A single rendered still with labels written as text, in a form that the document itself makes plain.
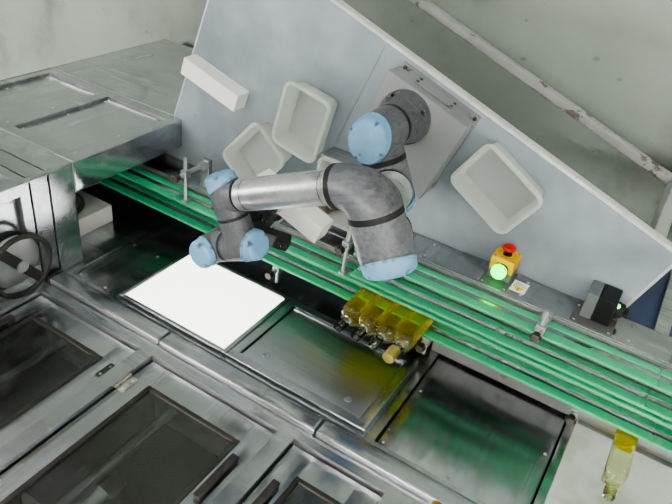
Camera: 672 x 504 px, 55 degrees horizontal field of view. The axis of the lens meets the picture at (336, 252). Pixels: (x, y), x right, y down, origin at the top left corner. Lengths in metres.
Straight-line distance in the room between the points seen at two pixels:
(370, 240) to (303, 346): 0.79
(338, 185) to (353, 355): 0.83
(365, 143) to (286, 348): 0.69
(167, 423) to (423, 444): 0.68
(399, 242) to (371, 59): 0.82
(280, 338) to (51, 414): 0.66
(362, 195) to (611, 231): 0.84
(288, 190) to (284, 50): 0.84
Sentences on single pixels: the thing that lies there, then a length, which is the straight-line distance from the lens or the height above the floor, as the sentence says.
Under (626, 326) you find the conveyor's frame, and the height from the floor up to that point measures 0.79.
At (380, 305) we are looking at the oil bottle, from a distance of 1.94.
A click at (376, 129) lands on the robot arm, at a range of 1.61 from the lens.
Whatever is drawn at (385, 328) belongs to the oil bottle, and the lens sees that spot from 1.86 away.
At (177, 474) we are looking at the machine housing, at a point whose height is 1.68.
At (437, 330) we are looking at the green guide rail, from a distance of 1.99.
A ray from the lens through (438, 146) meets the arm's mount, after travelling 1.81.
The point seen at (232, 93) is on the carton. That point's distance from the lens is 2.21.
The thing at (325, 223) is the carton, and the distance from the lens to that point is 1.79.
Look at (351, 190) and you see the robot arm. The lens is 1.24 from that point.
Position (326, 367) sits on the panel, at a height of 1.18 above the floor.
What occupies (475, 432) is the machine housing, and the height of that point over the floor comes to 1.10.
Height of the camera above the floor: 2.43
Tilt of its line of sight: 48 degrees down
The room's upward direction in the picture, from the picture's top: 129 degrees counter-clockwise
